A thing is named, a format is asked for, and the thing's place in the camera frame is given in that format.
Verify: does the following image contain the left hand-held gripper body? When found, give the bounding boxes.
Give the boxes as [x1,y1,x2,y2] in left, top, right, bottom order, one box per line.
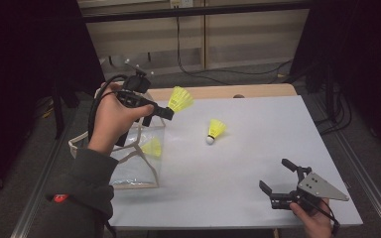
[114,59,157,149]

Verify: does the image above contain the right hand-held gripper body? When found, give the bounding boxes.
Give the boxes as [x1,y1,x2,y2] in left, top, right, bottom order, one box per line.
[270,166,350,213]

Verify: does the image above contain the yellow shuttlecock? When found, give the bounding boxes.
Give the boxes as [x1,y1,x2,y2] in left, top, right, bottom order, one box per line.
[140,137,163,159]
[167,85,195,115]
[205,118,228,146]

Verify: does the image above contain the clear bag with beige trim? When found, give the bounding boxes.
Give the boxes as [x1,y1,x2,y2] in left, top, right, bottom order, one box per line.
[67,80,167,190]

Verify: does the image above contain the person's left hand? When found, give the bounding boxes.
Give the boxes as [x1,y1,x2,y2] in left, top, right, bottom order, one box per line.
[87,81,156,157]

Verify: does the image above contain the person's right hand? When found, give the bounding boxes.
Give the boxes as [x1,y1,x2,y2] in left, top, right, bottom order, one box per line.
[289,197,334,238]

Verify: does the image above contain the white table mat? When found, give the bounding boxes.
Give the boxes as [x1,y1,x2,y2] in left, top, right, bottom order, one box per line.
[108,94,364,230]

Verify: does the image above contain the black metal bar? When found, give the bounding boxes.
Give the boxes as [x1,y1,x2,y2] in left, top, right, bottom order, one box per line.
[81,0,312,24]

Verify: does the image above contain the black stand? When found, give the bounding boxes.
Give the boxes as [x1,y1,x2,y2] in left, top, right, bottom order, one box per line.
[51,75,65,140]
[323,63,337,123]

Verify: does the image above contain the beige wooden cabinet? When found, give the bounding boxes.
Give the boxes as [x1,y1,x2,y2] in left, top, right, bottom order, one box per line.
[77,0,312,82]

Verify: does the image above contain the dark curtain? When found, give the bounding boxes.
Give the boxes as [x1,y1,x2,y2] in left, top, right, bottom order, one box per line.
[291,0,381,160]
[0,0,107,206]

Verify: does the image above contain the right hand-held gripper cable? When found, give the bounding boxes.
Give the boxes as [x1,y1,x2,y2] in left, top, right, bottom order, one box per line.
[309,196,342,238]

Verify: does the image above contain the hand-held gripper cable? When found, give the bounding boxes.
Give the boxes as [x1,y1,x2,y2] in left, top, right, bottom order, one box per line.
[86,73,131,144]
[309,196,342,238]

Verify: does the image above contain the metal floor rail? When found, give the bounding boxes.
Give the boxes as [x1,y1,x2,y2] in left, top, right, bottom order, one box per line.
[9,108,77,238]
[307,95,381,238]

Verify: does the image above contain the left hand-held gripper cable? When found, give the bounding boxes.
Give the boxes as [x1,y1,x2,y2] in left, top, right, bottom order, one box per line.
[86,73,131,144]

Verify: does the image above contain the black floor cables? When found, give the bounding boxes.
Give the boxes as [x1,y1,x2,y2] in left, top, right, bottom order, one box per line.
[314,83,353,135]

